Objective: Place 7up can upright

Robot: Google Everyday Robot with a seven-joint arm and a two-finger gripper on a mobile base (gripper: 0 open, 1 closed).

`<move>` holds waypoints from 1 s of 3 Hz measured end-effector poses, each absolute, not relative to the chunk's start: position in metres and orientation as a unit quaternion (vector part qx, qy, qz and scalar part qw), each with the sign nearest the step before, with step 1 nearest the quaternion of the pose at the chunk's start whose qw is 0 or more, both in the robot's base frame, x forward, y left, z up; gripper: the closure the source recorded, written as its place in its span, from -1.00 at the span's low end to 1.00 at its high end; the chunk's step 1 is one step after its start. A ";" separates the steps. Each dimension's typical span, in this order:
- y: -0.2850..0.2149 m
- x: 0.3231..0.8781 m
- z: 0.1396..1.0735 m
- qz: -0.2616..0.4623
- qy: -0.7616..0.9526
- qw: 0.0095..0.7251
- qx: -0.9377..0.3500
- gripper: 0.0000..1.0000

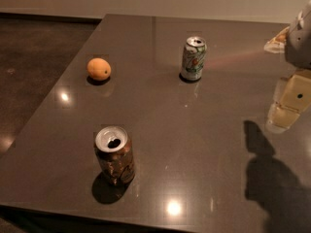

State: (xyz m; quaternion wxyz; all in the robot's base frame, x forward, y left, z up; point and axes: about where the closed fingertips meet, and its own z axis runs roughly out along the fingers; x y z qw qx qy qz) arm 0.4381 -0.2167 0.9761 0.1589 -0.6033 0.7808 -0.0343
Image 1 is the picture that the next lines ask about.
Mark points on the white green 7up can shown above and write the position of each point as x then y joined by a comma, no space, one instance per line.
193,58

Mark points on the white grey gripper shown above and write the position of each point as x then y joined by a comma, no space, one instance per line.
299,43

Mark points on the orange fruit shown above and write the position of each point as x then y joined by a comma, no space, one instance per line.
99,69

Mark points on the brown soda can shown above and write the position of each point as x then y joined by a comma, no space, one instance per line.
113,149

